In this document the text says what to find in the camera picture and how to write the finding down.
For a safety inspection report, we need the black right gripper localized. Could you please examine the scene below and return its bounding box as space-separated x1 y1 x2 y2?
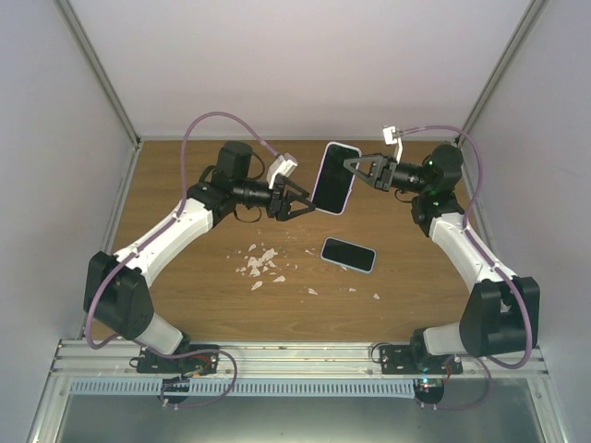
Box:
344 152 430 195

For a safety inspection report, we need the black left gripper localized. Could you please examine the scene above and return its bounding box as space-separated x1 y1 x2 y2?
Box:
235 175 317 222

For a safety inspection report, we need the phone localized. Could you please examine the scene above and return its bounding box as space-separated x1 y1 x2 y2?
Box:
320 237 377 273
312 141 361 215

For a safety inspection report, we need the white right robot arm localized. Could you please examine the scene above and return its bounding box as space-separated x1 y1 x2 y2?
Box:
344 144 539 374

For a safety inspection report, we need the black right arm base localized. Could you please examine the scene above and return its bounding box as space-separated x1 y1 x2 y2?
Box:
368 342 464 376

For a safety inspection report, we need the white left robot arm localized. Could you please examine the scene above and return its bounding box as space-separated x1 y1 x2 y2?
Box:
83 141 315 373

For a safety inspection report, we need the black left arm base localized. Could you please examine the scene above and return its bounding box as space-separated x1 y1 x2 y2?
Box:
129 343 220 377

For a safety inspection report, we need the phone in blue case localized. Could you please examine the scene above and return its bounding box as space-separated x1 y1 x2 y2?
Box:
320 237 377 273

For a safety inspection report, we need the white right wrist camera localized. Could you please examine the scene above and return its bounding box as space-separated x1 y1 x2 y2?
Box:
382 126 404 163

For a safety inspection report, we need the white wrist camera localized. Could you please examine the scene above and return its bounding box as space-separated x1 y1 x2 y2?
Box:
382 126 404 163
266 153 298 189

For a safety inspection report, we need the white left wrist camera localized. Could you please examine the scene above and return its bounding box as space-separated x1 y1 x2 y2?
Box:
266 153 298 189

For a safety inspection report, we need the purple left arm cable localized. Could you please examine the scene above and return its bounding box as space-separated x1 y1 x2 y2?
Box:
85 111 281 350

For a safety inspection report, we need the grey aluminium corner post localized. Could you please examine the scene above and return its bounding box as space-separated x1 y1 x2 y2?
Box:
462 0 549 133

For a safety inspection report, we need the aluminium mounting rail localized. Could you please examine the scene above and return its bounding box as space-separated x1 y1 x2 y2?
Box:
50 340 550 377

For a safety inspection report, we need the grey slotted cable duct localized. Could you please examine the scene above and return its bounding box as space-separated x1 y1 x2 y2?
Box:
70 377 415 399

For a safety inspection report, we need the grey left corner post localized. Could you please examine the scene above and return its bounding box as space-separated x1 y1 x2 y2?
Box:
53 0 142 151

